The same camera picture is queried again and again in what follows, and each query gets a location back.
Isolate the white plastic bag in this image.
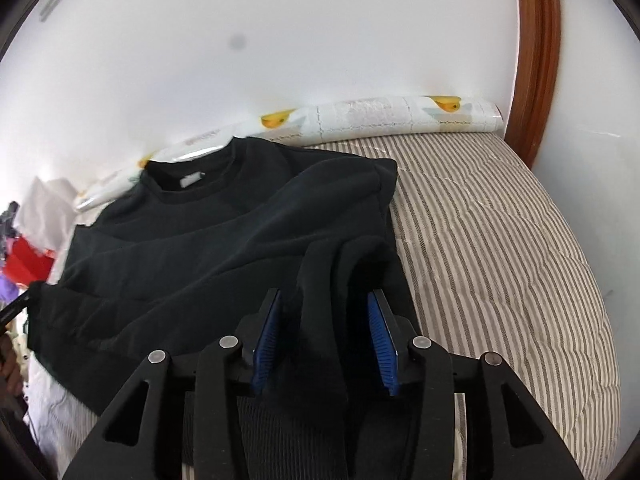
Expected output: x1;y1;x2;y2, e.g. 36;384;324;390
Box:
15;176;81;256

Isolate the grey plaid cloth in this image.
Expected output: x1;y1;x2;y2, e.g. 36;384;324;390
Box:
0;201;21;241

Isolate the person's left hand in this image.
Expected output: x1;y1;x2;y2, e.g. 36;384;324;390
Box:
0;335;24;397

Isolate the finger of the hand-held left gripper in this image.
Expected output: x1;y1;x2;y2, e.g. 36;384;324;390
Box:
0;284;43;330

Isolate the red paper shopping bag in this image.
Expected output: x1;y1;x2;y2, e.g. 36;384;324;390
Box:
4;237;57;283

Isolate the brown wooden door frame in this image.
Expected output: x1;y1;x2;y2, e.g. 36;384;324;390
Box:
502;0;563;171

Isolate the striped bed cover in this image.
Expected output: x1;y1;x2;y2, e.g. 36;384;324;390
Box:
30;132;621;480

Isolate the black sweatshirt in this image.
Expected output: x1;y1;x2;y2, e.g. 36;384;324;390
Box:
27;136;468;466

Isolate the white duck print roll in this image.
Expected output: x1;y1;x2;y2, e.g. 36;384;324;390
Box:
75;95;503;211

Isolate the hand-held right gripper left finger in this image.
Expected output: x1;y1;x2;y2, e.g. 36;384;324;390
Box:
62;287;283;480

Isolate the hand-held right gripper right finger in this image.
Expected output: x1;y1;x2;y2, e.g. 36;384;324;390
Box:
366;289;586;480

